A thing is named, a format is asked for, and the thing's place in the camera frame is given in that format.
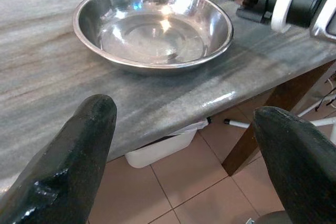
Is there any white metal rack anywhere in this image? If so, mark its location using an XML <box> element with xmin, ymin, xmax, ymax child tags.
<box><xmin>224</xmin><ymin>78</ymin><xmax>336</xmax><ymax>145</ymax></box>

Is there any dark wood marble-top table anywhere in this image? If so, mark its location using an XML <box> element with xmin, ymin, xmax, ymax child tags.
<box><xmin>0</xmin><ymin>0</ymin><xmax>336</xmax><ymax>199</ymax></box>

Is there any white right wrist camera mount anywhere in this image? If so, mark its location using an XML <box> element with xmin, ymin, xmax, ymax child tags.
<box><xmin>270</xmin><ymin>0</ymin><xmax>336</xmax><ymax>35</ymax></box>

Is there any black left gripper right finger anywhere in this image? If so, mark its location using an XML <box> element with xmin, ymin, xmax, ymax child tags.
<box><xmin>253</xmin><ymin>105</ymin><xmax>336</xmax><ymax>224</ymax></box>

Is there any stainless steel bowl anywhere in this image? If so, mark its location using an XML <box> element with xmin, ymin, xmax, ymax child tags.
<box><xmin>72</xmin><ymin>0</ymin><xmax>235</xmax><ymax>74</ymax></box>

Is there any white plastic storage box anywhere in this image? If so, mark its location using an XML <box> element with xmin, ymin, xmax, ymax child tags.
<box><xmin>124</xmin><ymin>125</ymin><xmax>198</xmax><ymax>169</ymax></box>

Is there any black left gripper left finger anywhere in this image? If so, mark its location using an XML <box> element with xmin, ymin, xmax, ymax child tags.
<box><xmin>0</xmin><ymin>94</ymin><xmax>118</xmax><ymax>224</ymax></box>

